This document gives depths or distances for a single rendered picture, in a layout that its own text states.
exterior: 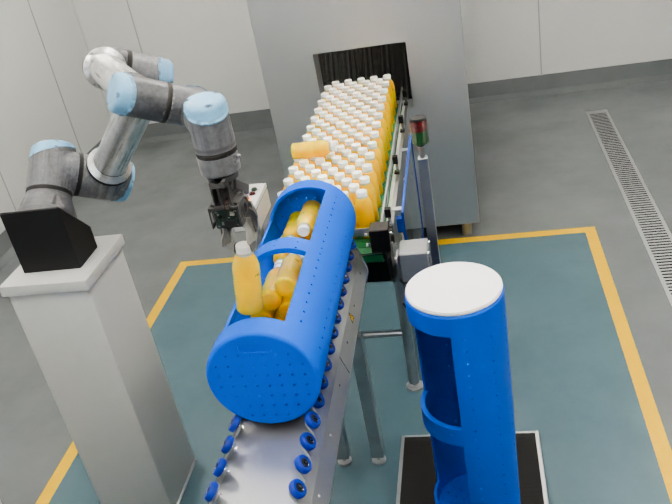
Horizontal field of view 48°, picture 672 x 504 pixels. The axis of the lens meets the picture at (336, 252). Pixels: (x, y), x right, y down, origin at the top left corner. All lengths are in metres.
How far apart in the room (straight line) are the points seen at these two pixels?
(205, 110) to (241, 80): 5.45
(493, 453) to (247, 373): 0.89
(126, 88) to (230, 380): 0.73
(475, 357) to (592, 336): 1.61
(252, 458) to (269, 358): 0.26
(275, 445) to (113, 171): 1.17
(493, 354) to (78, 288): 1.34
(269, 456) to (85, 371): 1.10
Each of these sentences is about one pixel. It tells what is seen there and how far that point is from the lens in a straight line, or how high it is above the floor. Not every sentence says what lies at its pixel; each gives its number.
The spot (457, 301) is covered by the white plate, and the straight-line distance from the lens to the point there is 2.14.
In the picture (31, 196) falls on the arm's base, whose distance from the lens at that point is 2.70.
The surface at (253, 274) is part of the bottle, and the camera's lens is 1.81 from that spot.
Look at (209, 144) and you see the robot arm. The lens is 1.64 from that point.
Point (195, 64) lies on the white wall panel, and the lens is 7.14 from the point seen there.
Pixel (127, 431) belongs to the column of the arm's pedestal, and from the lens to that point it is 2.98.
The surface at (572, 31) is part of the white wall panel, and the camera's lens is 6.80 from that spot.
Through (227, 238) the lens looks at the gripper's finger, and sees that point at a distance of 1.79.
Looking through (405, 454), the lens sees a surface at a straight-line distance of 2.98.
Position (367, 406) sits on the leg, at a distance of 2.97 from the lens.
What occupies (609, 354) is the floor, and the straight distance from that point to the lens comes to 3.64.
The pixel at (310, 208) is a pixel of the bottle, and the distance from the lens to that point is 2.50.
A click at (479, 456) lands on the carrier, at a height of 0.51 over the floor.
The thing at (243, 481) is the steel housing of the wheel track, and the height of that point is 0.93.
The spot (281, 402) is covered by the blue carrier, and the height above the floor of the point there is 1.02.
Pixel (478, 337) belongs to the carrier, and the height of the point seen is 0.94.
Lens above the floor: 2.21
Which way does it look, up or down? 28 degrees down
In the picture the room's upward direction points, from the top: 11 degrees counter-clockwise
